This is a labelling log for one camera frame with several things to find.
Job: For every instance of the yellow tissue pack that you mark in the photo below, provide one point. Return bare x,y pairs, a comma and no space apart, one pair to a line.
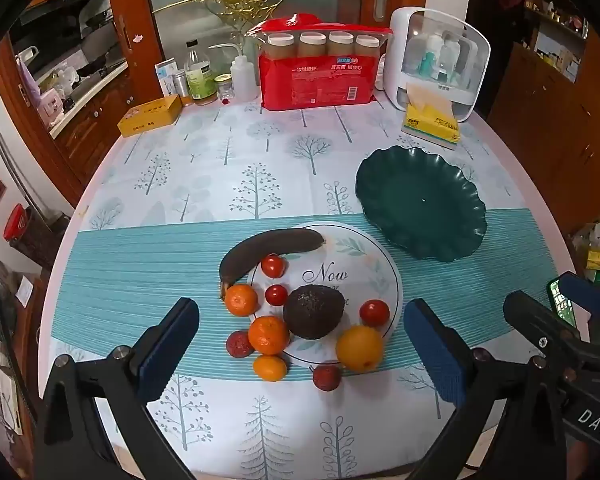
430,119

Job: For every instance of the large yellow-orange orange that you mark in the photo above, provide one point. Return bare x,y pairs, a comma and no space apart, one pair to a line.
359,348

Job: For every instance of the dark red plum bottom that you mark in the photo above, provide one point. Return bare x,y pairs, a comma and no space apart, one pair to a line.
327,376

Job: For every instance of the small glass jar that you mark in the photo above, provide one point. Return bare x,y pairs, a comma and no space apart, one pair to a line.
223,86

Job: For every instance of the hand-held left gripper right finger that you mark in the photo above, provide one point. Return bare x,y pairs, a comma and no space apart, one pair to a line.
437,355

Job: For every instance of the dark green scalloped plate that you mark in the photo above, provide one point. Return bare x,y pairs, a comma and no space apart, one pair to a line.
420,205

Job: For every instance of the dark overripe banana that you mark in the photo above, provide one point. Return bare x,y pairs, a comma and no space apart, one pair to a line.
265,250

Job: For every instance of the blue and white small carton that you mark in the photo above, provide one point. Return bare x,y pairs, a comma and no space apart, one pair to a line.
166,76

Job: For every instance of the yellow rectangular box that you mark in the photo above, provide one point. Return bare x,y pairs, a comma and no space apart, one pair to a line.
149,116

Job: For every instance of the red lid container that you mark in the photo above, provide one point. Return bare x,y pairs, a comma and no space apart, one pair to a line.
17,224

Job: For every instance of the glass bottle with green label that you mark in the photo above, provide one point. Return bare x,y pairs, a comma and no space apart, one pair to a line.
199,77

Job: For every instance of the dark brown avocado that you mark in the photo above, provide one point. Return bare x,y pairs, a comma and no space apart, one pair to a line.
314,311

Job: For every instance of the small metal can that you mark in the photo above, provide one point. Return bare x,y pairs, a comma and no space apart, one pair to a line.
180,87

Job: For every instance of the red lychee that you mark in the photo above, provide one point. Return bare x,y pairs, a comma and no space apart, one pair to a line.
239,344

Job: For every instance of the red cherry tomato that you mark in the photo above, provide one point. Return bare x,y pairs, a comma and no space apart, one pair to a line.
272,265
374,312
276,294

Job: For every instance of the tall wooden cabinet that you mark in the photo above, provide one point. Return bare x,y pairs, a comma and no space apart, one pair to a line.
550,125

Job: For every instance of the long grey metal rod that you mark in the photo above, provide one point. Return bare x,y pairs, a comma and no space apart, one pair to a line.
7,160

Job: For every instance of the red paper cup package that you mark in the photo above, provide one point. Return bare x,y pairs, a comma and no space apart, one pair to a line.
322,72

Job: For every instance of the green lit small screen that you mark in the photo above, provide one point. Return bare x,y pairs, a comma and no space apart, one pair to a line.
560,304

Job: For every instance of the wooden kitchen cabinet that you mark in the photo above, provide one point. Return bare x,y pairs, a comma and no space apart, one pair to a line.
95,125

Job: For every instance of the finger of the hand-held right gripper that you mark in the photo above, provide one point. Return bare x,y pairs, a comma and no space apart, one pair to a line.
587,295
535,320

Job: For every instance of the small orange tangerine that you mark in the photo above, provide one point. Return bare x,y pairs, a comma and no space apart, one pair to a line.
269,367

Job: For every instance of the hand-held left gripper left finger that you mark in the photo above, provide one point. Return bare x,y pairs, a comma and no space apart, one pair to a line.
170,345

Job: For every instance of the white storage case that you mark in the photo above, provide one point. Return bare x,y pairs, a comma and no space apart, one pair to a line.
437,60

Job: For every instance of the white squeeze bottle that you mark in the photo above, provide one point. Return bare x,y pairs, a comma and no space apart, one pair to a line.
243,79

